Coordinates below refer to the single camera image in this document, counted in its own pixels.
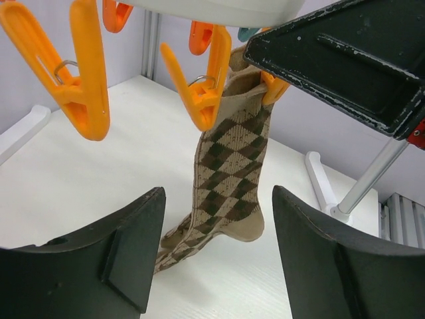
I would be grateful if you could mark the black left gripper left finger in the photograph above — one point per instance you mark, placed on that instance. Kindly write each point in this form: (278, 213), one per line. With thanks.
(103, 270)

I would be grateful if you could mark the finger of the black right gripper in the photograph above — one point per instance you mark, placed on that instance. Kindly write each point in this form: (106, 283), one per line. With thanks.
(364, 58)

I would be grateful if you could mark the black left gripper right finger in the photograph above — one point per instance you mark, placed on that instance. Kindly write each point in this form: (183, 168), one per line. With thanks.
(335, 271)

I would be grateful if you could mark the orange clip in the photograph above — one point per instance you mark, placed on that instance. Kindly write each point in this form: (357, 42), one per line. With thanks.
(275, 88)
(202, 99)
(79, 87)

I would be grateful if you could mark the brown argyle sock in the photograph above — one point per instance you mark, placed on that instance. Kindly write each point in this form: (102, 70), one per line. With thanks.
(227, 166)

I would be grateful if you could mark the white round clip hanger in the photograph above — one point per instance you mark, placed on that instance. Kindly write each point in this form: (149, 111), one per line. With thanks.
(232, 13)

